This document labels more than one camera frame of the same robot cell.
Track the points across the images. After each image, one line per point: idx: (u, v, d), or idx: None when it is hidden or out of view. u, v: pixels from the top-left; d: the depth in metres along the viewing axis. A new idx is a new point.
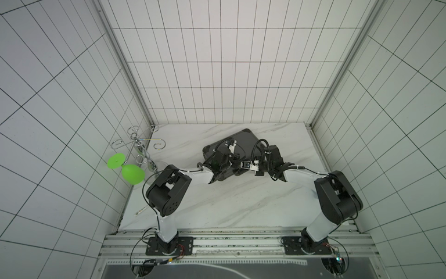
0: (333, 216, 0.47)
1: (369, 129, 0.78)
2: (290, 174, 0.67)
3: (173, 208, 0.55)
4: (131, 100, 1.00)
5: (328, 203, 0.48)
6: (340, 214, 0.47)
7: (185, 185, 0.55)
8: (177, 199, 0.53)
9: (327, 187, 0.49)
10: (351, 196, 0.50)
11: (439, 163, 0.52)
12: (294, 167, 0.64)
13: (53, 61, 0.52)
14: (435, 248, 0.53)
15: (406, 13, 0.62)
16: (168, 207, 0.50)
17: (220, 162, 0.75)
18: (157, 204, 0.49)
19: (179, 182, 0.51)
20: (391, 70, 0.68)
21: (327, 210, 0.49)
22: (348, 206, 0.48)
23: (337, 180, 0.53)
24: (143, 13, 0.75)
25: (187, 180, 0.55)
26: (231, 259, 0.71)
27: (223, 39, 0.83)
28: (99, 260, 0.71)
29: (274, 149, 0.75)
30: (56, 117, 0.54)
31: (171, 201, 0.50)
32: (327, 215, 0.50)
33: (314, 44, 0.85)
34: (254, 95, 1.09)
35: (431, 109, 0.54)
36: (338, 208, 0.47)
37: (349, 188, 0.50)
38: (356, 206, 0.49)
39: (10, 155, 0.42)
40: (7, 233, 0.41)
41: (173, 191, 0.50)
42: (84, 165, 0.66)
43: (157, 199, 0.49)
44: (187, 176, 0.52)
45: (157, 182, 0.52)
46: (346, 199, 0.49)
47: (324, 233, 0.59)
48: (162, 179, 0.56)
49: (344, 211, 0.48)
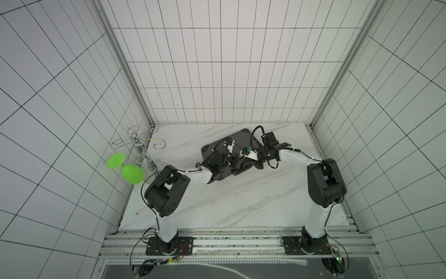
0: (319, 200, 0.52)
1: (369, 130, 0.79)
2: (284, 154, 0.70)
3: (173, 209, 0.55)
4: (131, 100, 1.00)
5: (316, 187, 0.52)
6: (323, 198, 0.52)
7: (184, 185, 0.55)
8: (176, 199, 0.53)
9: (317, 172, 0.53)
10: (339, 182, 0.53)
11: (439, 163, 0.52)
12: (290, 148, 0.68)
13: (53, 61, 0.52)
14: (435, 248, 0.53)
15: (406, 13, 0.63)
16: (166, 207, 0.50)
17: (219, 163, 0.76)
18: (155, 205, 0.49)
19: (177, 183, 0.50)
20: (391, 70, 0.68)
21: (314, 192, 0.53)
22: (334, 192, 0.52)
23: (328, 167, 0.56)
24: (144, 13, 0.75)
25: (187, 180, 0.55)
26: (231, 259, 0.71)
27: (223, 39, 0.83)
28: (99, 260, 0.71)
29: (269, 133, 0.81)
30: (56, 116, 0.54)
31: (169, 202, 0.50)
32: (313, 197, 0.55)
33: (314, 44, 0.85)
34: (254, 95, 1.09)
35: (431, 109, 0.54)
36: (323, 192, 0.52)
37: (338, 174, 0.53)
38: (341, 192, 0.53)
39: (10, 155, 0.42)
40: (6, 233, 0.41)
41: (172, 192, 0.49)
42: (83, 165, 0.66)
43: (155, 200, 0.49)
44: (186, 176, 0.52)
45: (156, 183, 0.51)
46: (333, 184, 0.53)
47: (320, 227, 0.63)
48: (161, 180, 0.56)
49: (328, 196, 0.52)
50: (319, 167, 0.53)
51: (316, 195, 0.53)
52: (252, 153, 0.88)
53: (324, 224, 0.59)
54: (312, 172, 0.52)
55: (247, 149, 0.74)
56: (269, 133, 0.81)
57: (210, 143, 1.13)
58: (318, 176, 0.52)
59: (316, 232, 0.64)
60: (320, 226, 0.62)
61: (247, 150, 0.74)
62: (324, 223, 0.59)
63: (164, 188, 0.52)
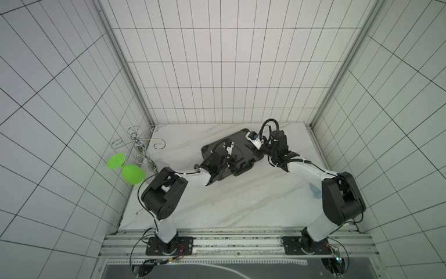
0: (335, 217, 0.47)
1: (369, 129, 0.79)
2: (294, 166, 0.65)
3: (170, 212, 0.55)
4: (131, 100, 1.00)
5: (332, 203, 0.47)
6: (342, 216, 0.47)
7: (181, 188, 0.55)
8: (173, 202, 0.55)
9: (334, 188, 0.48)
10: (356, 199, 0.48)
11: (439, 163, 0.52)
12: (299, 159, 0.65)
13: (53, 61, 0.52)
14: (435, 248, 0.53)
15: (406, 13, 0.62)
16: (163, 211, 0.49)
17: (218, 164, 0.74)
18: (153, 207, 0.48)
19: (175, 185, 0.49)
20: (391, 70, 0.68)
21: (330, 209, 0.48)
22: (352, 209, 0.47)
23: (345, 182, 0.49)
24: (144, 13, 0.75)
25: (184, 182, 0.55)
26: (231, 259, 0.71)
27: (223, 39, 0.83)
28: (99, 260, 0.71)
29: (281, 136, 0.70)
30: (56, 116, 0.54)
31: (166, 205, 0.49)
32: (328, 214, 0.50)
33: (314, 44, 0.85)
34: (254, 95, 1.09)
35: (432, 109, 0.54)
36: (341, 210, 0.47)
37: (356, 190, 0.49)
38: (359, 209, 0.48)
39: (10, 155, 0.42)
40: (6, 232, 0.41)
41: (169, 194, 0.48)
42: (83, 165, 0.66)
43: (153, 202, 0.48)
44: (183, 179, 0.52)
45: (153, 186, 0.50)
46: (351, 201, 0.48)
47: (325, 233, 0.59)
48: (158, 182, 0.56)
49: (346, 214, 0.47)
50: (335, 182, 0.52)
51: (331, 212, 0.48)
52: (256, 141, 0.82)
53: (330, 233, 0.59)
54: (328, 188, 0.48)
55: (255, 136, 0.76)
56: (281, 138, 0.70)
57: (210, 143, 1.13)
58: (335, 192, 0.48)
59: (319, 236, 0.62)
60: (325, 232, 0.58)
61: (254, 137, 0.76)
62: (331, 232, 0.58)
63: (162, 189, 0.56)
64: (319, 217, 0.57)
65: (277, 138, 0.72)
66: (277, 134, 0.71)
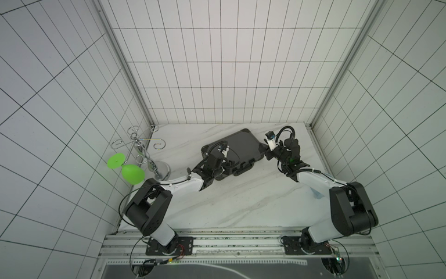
0: (344, 227, 0.45)
1: (369, 129, 0.78)
2: (304, 176, 0.64)
3: (155, 227, 0.55)
4: (131, 100, 1.00)
5: (340, 213, 0.46)
6: (350, 227, 0.45)
7: (165, 203, 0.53)
8: (158, 217, 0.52)
9: (342, 196, 0.47)
10: (367, 211, 0.46)
11: (439, 163, 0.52)
12: (309, 170, 0.63)
13: (53, 61, 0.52)
14: (436, 249, 0.53)
15: (406, 13, 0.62)
16: (147, 227, 0.46)
17: (212, 168, 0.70)
18: (135, 224, 0.44)
19: (158, 200, 0.45)
20: (391, 69, 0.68)
21: (338, 219, 0.46)
22: (363, 220, 0.45)
23: (355, 193, 0.47)
24: (144, 13, 0.75)
25: (168, 197, 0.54)
26: (231, 259, 0.71)
27: (223, 39, 0.83)
28: (99, 260, 0.71)
29: (296, 146, 0.68)
30: (56, 117, 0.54)
31: (150, 221, 0.46)
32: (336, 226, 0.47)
33: (314, 43, 0.85)
34: (254, 95, 1.09)
35: (432, 108, 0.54)
36: (350, 221, 0.45)
37: (366, 201, 0.47)
38: (370, 222, 0.46)
39: (10, 155, 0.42)
40: (7, 232, 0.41)
41: (153, 209, 0.44)
42: (83, 165, 0.66)
43: (135, 218, 0.45)
44: (168, 193, 0.49)
45: (135, 200, 0.47)
46: (360, 211, 0.46)
47: (326, 237, 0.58)
48: (140, 196, 0.51)
49: (356, 224, 0.45)
50: (343, 191, 0.50)
51: (340, 222, 0.46)
52: (271, 141, 0.82)
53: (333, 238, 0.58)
54: (335, 196, 0.47)
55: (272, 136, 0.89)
56: (295, 147, 0.68)
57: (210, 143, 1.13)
58: (343, 200, 0.46)
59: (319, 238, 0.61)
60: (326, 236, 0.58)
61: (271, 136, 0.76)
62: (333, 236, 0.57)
63: (145, 204, 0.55)
64: (323, 222, 0.56)
65: (291, 147, 0.71)
66: (292, 143, 0.69)
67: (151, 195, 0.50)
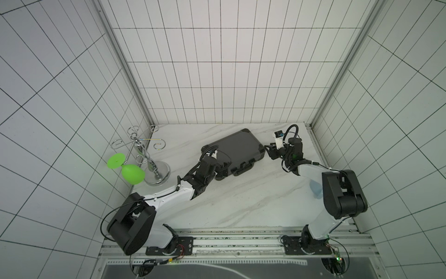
0: (332, 210, 0.49)
1: (369, 129, 0.78)
2: (303, 169, 0.69)
3: (140, 245, 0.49)
4: (131, 100, 1.00)
5: (329, 195, 0.49)
6: (338, 208, 0.49)
7: (147, 221, 0.45)
8: (142, 236, 0.46)
9: (333, 179, 0.51)
10: (358, 196, 0.49)
11: (440, 163, 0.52)
12: (308, 163, 0.66)
13: (53, 61, 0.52)
14: (436, 249, 0.53)
15: (406, 13, 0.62)
16: (129, 246, 0.44)
17: (205, 174, 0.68)
18: (118, 242, 0.42)
19: (141, 217, 0.43)
20: (391, 69, 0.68)
21: (328, 201, 0.50)
22: (351, 203, 0.49)
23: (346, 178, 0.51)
24: (144, 13, 0.75)
25: (151, 214, 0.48)
26: (231, 260, 0.71)
27: (223, 39, 0.83)
28: (99, 260, 0.71)
29: (298, 143, 0.75)
30: (55, 116, 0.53)
31: (132, 240, 0.43)
32: (327, 208, 0.51)
33: (314, 43, 0.85)
34: (254, 95, 1.09)
35: (432, 108, 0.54)
36: (338, 202, 0.49)
37: (357, 186, 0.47)
38: (360, 208, 0.49)
39: (10, 154, 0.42)
40: (7, 232, 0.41)
41: (134, 228, 0.42)
42: (83, 165, 0.66)
43: (118, 236, 0.43)
44: (151, 210, 0.44)
45: (117, 218, 0.44)
46: (351, 196, 0.50)
47: (324, 231, 0.61)
48: (123, 213, 0.47)
49: (343, 206, 0.49)
50: (334, 174, 0.55)
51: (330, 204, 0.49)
52: (277, 139, 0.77)
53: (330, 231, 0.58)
54: (326, 179, 0.51)
55: (281, 133, 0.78)
56: (298, 143, 0.75)
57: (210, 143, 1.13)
58: (333, 183, 0.51)
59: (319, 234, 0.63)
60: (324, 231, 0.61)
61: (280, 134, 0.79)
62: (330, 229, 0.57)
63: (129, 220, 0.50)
64: (321, 214, 0.58)
65: (293, 143, 0.78)
66: (294, 139, 0.77)
67: (136, 211, 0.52)
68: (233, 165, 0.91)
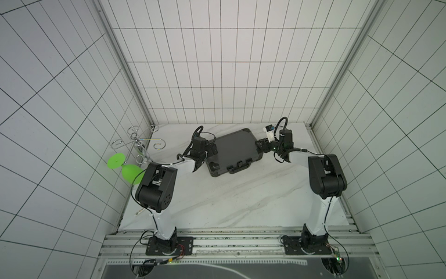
0: (316, 189, 0.55)
1: (369, 129, 0.78)
2: (292, 156, 0.76)
3: (168, 202, 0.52)
4: (131, 100, 1.00)
5: (314, 176, 0.56)
6: (322, 187, 0.55)
7: (173, 177, 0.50)
8: (170, 192, 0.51)
9: (316, 161, 0.57)
10: (338, 175, 0.56)
11: (440, 163, 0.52)
12: (297, 149, 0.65)
13: (53, 61, 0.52)
14: (436, 248, 0.53)
15: (406, 13, 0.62)
16: (162, 201, 0.52)
17: (199, 151, 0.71)
18: (150, 203, 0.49)
19: (166, 176, 0.52)
20: (391, 70, 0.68)
21: (313, 182, 0.57)
22: (332, 182, 0.55)
23: (329, 160, 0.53)
24: (143, 13, 0.75)
25: (175, 171, 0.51)
26: (231, 259, 0.71)
27: (223, 39, 0.83)
28: (99, 260, 0.71)
29: (288, 133, 0.81)
30: (56, 115, 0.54)
31: (164, 195, 0.52)
32: (312, 189, 0.58)
33: (314, 45, 0.85)
34: (254, 95, 1.09)
35: (431, 109, 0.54)
36: (321, 182, 0.55)
37: (338, 167, 0.57)
38: (341, 186, 0.55)
39: (10, 155, 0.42)
40: (7, 232, 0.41)
41: (164, 185, 0.51)
42: (84, 165, 0.66)
43: (148, 198, 0.50)
44: (173, 168, 0.53)
45: (144, 183, 0.52)
46: (333, 176, 0.56)
47: (319, 221, 0.62)
48: (148, 177, 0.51)
49: (326, 185, 0.55)
50: (319, 157, 0.61)
51: (315, 185, 0.56)
52: (270, 132, 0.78)
53: (324, 221, 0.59)
54: (311, 161, 0.57)
55: (272, 128, 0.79)
56: (288, 134, 0.81)
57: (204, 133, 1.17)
58: (317, 166, 0.57)
59: (315, 228, 0.64)
60: (319, 220, 0.62)
61: (270, 128, 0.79)
62: (323, 218, 0.62)
63: (154, 183, 0.53)
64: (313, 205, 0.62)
65: (283, 133, 0.84)
66: (284, 130, 0.83)
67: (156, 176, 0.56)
68: (227, 163, 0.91)
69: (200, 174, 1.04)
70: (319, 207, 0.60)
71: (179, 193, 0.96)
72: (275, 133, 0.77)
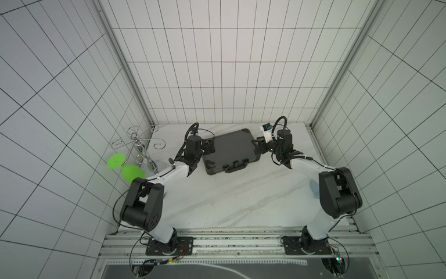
0: (330, 209, 0.49)
1: (369, 129, 0.78)
2: (295, 163, 0.68)
3: (157, 221, 0.56)
4: (131, 100, 1.00)
5: (327, 195, 0.49)
6: (337, 208, 0.48)
7: (159, 196, 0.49)
8: (157, 210, 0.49)
9: (331, 179, 0.49)
10: (353, 194, 0.49)
11: (440, 163, 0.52)
12: (301, 156, 0.67)
13: (53, 61, 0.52)
14: (436, 248, 0.53)
15: (406, 13, 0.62)
16: (149, 223, 0.47)
17: (193, 151, 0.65)
18: (137, 224, 0.44)
19: (151, 195, 0.45)
20: (391, 70, 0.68)
21: (326, 201, 0.50)
22: (348, 201, 0.48)
23: (342, 176, 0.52)
24: (143, 13, 0.75)
25: (160, 189, 0.52)
26: (231, 260, 0.71)
27: (223, 39, 0.83)
28: (99, 260, 0.71)
29: (287, 136, 0.74)
30: (55, 115, 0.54)
31: (150, 216, 0.47)
32: (324, 207, 0.52)
33: (314, 45, 0.85)
34: (254, 95, 1.09)
35: (432, 109, 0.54)
36: (337, 202, 0.48)
37: (352, 183, 0.49)
38: (355, 206, 0.48)
39: (9, 155, 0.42)
40: (7, 232, 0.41)
41: (149, 205, 0.45)
42: (83, 165, 0.66)
43: (134, 219, 0.45)
44: (158, 186, 0.50)
45: (129, 203, 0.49)
46: (347, 195, 0.50)
47: (323, 231, 0.60)
48: (132, 197, 0.50)
49: (341, 206, 0.48)
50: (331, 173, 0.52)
51: (327, 204, 0.50)
52: (267, 132, 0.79)
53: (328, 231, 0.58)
54: (324, 179, 0.50)
55: (269, 128, 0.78)
56: (287, 136, 0.74)
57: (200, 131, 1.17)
58: (331, 185, 0.49)
59: (317, 234, 0.62)
60: (323, 231, 0.59)
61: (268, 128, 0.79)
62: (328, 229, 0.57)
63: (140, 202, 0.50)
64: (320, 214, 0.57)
65: (282, 136, 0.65)
66: (283, 132, 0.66)
67: (143, 193, 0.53)
68: (225, 162, 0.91)
69: (200, 174, 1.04)
70: (327, 218, 0.53)
71: (179, 193, 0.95)
72: (272, 134, 0.83)
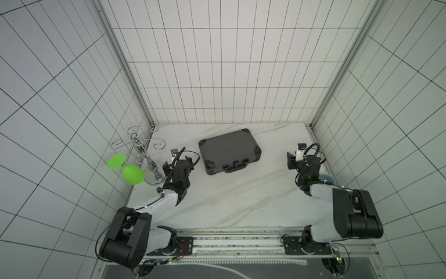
0: (342, 228, 0.45)
1: (369, 129, 0.78)
2: (314, 188, 0.66)
3: (141, 256, 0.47)
4: (131, 100, 1.00)
5: (340, 213, 0.46)
6: (349, 227, 0.45)
7: (146, 226, 0.46)
8: (143, 243, 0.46)
9: (345, 197, 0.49)
10: (370, 218, 0.45)
11: (439, 163, 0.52)
12: (320, 181, 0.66)
13: (53, 61, 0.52)
14: (436, 248, 0.53)
15: (406, 13, 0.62)
16: (133, 258, 0.43)
17: (183, 179, 0.72)
18: (118, 260, 0.41)
19: (137, 225, 0.43)
20: (391, 70, 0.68)
21: (338, 220, 0.46)
22: (363, 224, 0.45)
23: (360, 199, 0.48)
24: (143, 13, 0.75)
25: (147, 219, 0.45)
26: (231, 260, 0.71)
27: (223, 39, 0.83)
28: (99, 260, 0.71)
29: (315, 164, 0.70)
30: (56, 116, 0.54)
31: (135, 250, 0.43)
32: (335, 227, 0.47)
33: (314, 44, 0.85)
34: (254, 95, 1.09)
35: (431, 109, 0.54)
36: (349, 222, 0.45)
37: (371, 207, 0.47)
38: (372, 231, 0.44)
39: (9, 155, 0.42)
40: (7, 233, 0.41)
41: (133, 238, 0.42)
42: (83, 165, 0.66)
43: (115, 254, 0.41)
44: (146, 215, 0.45)
45: (111, 236, 0.43)
46: (363, 217, 0.46)
47: (326, 238, 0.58)
48: (117, 229, 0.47)
49: (353, 226, 0.45)
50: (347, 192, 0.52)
51: (340, 222, 0.45)
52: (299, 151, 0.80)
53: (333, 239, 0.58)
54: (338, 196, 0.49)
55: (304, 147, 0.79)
56: (314, 164, 0.70)
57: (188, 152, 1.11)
58: (345, 203, 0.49)
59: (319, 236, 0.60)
60: (327, 236, 0.56)
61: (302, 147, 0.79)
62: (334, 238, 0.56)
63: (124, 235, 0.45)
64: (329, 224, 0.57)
65: (310, 163, 0.72)
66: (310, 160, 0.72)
67: (127, 224, 0.47)
68: (224, 163, 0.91)
69: (199, 174, 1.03)
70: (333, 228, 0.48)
71: None
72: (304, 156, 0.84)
